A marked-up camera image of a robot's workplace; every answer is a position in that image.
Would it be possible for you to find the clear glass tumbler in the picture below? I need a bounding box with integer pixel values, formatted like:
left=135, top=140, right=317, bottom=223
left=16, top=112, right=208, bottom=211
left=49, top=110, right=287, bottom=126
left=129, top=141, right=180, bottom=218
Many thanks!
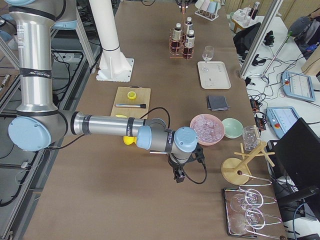
left=242, top=125, right=259, bottom=151

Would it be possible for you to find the wooden cup tree stand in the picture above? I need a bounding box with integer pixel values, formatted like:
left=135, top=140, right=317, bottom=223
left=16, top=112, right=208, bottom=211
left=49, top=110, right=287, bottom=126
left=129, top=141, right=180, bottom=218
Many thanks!
left=221, top=140, right=275, bottom=186

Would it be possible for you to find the aluminium frame post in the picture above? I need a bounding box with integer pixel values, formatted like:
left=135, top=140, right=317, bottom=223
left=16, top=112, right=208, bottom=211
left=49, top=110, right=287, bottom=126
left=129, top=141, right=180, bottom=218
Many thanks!
left=239, top=0, right=283, bottom=79

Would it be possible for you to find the copper wire bottle basket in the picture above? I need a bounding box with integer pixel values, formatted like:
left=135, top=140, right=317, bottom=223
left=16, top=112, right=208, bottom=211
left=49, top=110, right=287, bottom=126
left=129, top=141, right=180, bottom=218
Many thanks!
left=168, top=16, right=195, bottom=59

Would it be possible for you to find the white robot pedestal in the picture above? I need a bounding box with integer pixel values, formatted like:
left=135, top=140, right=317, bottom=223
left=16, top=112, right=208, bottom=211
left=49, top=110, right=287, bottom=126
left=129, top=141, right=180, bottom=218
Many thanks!
left=89, top=0, right=134, bottom=83

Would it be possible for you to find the pink bowl with ice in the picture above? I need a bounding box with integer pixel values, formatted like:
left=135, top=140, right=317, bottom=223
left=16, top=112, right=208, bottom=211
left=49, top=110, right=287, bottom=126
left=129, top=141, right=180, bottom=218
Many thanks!
left=190, top=114, right=225, bottom=146

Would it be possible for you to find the yellow lemon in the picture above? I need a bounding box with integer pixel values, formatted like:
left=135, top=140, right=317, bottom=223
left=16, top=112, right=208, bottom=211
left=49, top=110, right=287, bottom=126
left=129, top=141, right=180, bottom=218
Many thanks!
left=123, top=136, right=137, bottom=145

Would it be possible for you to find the cream plastic tray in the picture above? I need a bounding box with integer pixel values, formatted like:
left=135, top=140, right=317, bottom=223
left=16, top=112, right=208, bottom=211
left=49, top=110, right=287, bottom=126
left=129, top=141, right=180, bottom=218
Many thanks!
left=197, top=61, right=231, bottom=90

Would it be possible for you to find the upside-down wine glass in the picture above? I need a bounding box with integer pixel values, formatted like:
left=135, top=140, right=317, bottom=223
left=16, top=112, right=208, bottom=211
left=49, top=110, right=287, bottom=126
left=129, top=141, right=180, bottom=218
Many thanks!
left=229, top=207, right=283, bottom=232
left=229, top=188, right=277, bottom=212

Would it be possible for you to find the yellow plastic knife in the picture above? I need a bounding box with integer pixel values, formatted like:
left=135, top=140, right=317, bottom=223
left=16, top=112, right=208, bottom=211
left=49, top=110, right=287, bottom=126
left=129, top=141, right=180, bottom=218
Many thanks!
left=115, top=114, right=128, bottom=119

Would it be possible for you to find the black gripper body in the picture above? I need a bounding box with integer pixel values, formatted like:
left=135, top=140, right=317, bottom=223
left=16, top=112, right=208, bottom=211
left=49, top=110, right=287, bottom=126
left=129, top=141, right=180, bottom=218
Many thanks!
left=167, top=146, right=206, bottom=184
left=176, top=0, right=193, bottom=8

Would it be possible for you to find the clear wine glass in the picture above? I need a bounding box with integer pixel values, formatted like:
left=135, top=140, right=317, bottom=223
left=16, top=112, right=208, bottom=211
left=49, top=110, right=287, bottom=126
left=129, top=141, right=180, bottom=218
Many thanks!
left=202, top=45, right=214, bottom=72

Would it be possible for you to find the dark grey folded cloth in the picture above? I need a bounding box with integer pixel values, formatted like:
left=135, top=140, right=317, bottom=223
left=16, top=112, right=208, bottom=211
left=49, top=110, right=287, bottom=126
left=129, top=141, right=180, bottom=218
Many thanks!
left=207, top=95, right=230, bottom=111

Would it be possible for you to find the black monitor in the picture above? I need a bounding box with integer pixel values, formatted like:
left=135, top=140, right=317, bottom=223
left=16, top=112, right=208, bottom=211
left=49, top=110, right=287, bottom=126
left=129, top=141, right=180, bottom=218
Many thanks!
left=274, top=118, right=320, bottom=213

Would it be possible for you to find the bamboo cutting board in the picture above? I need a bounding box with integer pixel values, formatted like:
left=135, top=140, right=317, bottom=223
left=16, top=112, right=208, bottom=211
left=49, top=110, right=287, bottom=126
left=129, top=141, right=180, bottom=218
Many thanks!
left=110, top=86, right=151, bottom=119

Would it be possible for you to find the blue teach pendant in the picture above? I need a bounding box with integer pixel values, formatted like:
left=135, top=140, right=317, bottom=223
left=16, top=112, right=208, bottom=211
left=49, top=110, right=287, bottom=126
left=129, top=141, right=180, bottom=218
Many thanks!
left=266, top=106, right=300, bottom=139
left=281, top=71, right=316, bottom=102

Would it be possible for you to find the silver metal scoop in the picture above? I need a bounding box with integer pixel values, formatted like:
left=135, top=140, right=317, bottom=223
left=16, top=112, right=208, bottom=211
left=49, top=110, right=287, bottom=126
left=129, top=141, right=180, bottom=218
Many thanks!
left=149, top=150, right=167, bottom=154

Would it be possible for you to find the green bowl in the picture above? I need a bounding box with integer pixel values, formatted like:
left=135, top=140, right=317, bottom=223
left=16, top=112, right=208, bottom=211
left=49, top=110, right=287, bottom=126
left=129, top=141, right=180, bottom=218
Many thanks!
left=222, top=118, right=244, bottom=139

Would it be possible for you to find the metal tray with glasses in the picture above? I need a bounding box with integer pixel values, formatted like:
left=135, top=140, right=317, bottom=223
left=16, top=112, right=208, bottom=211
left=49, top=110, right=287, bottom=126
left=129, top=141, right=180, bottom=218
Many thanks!
left=223, top=188, right=282, bottom=240

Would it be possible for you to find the silver knife black handle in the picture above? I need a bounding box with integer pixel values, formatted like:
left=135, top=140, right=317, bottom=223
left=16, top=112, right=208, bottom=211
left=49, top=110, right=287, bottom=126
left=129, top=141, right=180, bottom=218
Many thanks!
left=114, top=103, right=147, bottom=109

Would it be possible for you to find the tea bottle white cap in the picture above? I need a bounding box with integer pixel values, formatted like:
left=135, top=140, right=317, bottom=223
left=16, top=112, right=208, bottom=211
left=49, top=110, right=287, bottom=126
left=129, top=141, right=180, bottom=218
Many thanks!
left=182, top=29, right=195, bottom=59

